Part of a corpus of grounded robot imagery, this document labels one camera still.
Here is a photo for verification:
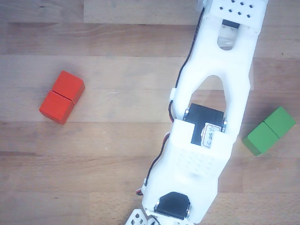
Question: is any long green block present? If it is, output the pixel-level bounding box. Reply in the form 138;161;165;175
242;106;297;157

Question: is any black wire along arm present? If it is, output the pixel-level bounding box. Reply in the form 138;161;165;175
168;7;205;123

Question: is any long red block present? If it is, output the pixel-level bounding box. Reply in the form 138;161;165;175
39;70;86;125

